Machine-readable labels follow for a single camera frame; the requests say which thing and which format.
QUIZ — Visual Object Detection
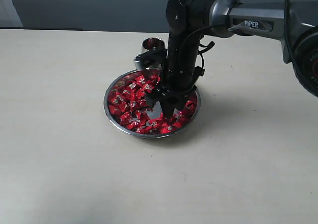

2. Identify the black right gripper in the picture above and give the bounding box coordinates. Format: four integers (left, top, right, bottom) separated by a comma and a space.
145, 32, 204, 119

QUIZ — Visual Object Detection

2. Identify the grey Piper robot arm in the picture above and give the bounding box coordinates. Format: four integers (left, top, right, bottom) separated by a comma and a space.
146, 0, 318, 118

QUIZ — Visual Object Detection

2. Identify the round steel plate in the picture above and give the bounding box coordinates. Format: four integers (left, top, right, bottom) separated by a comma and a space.
104, 69, 201, 139

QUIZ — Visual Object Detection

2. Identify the small steel cup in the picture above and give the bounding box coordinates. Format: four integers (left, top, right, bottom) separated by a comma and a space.
141, 37, 165, 68

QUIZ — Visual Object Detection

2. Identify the red wrapped candy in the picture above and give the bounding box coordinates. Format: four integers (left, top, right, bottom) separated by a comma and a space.
172, 117, 189, 128
135, 75, 147, 86
108, 104, 122, 116
126, 82, 140, 92

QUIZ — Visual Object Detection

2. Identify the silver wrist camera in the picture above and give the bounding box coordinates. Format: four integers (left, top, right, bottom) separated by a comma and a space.
133, 48, 167, 70

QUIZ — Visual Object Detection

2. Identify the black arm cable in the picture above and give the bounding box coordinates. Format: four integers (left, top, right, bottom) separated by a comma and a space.
178, 0, 296, 78

